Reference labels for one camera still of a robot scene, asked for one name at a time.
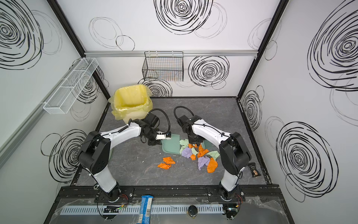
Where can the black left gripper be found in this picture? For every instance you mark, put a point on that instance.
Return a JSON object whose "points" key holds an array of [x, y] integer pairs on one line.
{"points": [[153, 140]]}

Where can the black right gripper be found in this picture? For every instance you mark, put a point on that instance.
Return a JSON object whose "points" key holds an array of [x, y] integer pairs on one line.
{"points": [[194, 139]]}

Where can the green plastic dustpan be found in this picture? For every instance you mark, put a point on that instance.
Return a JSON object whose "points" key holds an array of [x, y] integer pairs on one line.
{"points": [[172, 145]]}

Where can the green hand broom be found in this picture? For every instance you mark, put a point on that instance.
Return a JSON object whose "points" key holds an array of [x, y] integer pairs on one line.
{"points": [[208, 145]]}

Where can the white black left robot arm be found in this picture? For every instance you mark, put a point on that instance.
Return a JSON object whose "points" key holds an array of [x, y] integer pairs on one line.
{"points": [[96, 150]]}

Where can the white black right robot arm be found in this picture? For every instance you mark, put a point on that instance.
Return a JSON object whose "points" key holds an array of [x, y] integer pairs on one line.
{"points": [[233, 151]]}

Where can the green crumpled paper scrap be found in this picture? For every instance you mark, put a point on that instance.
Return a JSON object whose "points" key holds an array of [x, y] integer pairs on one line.
{"points": [[183, 144]]}

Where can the cream plastic trash bin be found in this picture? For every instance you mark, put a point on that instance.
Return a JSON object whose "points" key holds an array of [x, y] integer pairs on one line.
{"points": [[138, 114]]}

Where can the purple crumpled paper scrap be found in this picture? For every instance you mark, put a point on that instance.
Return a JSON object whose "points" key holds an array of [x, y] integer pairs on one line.
{"points": [[187, 152]]}

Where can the orange front paper scrap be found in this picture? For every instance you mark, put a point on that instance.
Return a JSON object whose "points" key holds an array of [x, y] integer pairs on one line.
{"points": [[167, 163]]}

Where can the orange crumpled paper scrap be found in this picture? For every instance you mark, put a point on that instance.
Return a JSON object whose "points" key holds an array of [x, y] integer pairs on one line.
{"points": [[193, 156]]}

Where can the yellow plastic bin liner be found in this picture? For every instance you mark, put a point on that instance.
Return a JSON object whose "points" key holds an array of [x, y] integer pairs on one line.
{"points": [[130, 98]]}

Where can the purple front paper scrap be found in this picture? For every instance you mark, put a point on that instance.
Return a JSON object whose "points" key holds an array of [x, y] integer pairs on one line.
{"points": [[203, 161]]}

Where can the orange front right scrap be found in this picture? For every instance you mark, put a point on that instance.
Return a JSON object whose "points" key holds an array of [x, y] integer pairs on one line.
{"points": [[212, 166]]}

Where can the blue snack packet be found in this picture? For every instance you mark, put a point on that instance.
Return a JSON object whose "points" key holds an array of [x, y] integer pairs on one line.
{"points": [[145, 210]]}

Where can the black round knob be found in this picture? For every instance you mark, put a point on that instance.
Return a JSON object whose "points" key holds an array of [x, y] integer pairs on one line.
{"points": [[192, 211]]}

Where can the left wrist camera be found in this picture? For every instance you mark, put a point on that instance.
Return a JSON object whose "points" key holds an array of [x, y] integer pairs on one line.
{"points": [[163, 136]]}

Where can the black wire wall basket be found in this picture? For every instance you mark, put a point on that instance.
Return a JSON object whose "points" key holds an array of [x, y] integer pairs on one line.
{"points": [[164, 65]]}

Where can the white slotted cable duct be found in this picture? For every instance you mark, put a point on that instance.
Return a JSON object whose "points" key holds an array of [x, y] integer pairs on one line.
{"points": [[135, 209]]}

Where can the white wire wall shelf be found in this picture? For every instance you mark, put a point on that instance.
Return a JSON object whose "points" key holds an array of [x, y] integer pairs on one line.
{"points": [[78, 85]]}

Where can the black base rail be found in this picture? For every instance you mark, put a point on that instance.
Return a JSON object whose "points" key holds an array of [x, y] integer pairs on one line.
{"points": [[212, 193]]}

